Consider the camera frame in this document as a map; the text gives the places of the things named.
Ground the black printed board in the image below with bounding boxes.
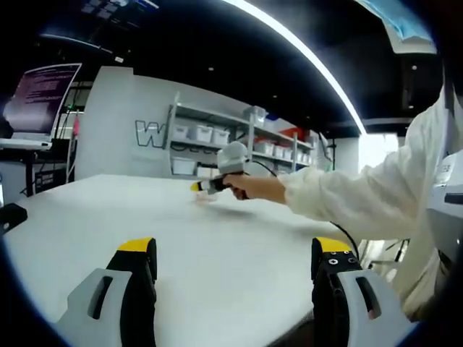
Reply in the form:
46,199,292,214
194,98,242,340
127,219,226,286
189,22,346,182
33,168,76,195

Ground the person in white coat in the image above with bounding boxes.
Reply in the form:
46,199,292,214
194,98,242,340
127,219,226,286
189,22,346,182
397,86,463,322

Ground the black computer case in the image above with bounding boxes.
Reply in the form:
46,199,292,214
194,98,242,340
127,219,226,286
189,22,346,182
50,138,76,163

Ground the person's right hand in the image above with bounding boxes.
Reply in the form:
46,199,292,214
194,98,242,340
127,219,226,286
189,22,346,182
223,172,289,202

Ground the black block object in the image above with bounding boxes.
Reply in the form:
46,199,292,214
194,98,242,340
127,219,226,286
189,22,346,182
0,202,28,236

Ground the grey metal shelf unit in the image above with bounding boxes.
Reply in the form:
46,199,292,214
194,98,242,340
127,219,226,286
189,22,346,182
168,90,315,178

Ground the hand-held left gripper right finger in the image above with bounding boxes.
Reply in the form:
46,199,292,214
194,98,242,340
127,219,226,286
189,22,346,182
310,236,420,347

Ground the standing desk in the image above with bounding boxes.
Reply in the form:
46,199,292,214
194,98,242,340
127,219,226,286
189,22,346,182
0,139,55,198

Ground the row of white storage bins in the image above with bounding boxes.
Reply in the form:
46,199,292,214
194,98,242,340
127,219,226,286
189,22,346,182
172,106,313,175

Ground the long ceiling light strip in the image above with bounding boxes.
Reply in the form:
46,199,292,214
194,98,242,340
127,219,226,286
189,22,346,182
222,0,366,134

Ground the white chest device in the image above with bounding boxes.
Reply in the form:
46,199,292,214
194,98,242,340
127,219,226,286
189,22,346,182
426,150,463,261

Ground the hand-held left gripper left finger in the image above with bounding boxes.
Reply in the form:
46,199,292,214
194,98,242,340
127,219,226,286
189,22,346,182
56,236,158,347

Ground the purple screen monitor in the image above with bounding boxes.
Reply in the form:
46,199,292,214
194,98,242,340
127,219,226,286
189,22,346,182
3,63,83,140

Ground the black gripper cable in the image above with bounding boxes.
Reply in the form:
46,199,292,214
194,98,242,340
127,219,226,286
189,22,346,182
249,158,361,260

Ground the blue face mask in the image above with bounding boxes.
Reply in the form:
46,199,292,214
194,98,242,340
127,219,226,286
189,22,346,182
356,0,437,53

